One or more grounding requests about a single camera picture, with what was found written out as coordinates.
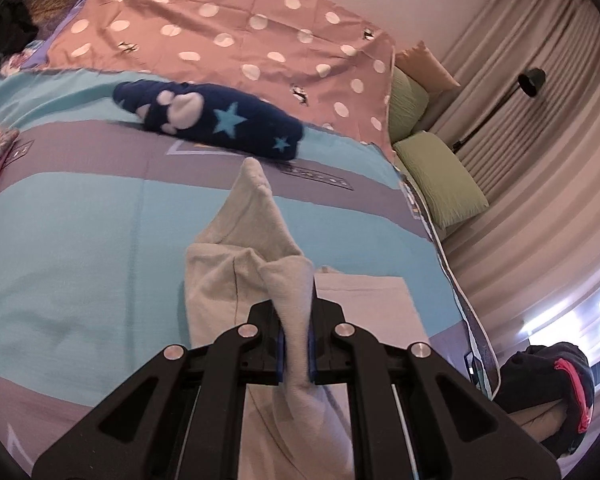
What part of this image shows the navy star-print fleece cloth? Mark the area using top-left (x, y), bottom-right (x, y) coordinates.
top-left (112, 79), bottom-right (305, 162)

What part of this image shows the beige pillow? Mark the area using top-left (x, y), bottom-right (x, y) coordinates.
top-left (394, 41), bottom-right (461, 94)

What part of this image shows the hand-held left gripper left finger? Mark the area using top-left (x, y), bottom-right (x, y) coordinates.
top-left (32, 300), bottom-right (287, 480)

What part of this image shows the pink polka-dot sheet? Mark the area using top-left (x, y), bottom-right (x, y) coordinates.
top-left (44, 0), bottom-right (397, 162)

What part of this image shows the small green pillow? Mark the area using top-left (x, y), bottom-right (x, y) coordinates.
top-left (387, 65), bottom-right (430, 144)

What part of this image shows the large green pillow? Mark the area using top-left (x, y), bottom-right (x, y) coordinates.
top-left (393, 131), bottom-right (490, 229)

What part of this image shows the black floor lamp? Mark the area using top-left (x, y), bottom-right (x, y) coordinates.
top-left (452, 67), bottom-right (547, 154)

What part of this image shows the turquoise and purple blanket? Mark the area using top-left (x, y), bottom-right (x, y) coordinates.
top-left (0, 66), bottom-right (502, 477)

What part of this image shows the white small garment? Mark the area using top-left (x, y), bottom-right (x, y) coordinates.
top-left (183, 156), bottom-right (432, 480)

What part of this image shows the black and red bag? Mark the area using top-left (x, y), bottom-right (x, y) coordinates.
top-left (494, 341), bottom-right (597, 457)

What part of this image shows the black crumpled cloth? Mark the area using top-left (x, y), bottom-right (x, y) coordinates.
top-left (0, 0), bottom-right (39, 56)

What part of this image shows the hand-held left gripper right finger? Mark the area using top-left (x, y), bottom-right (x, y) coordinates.
top-left (307, 276), bottom-right (562, 480)

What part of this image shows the printed purple cloth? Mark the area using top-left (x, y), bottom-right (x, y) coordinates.
top-left (2, 0), bottom-right (112, 72)

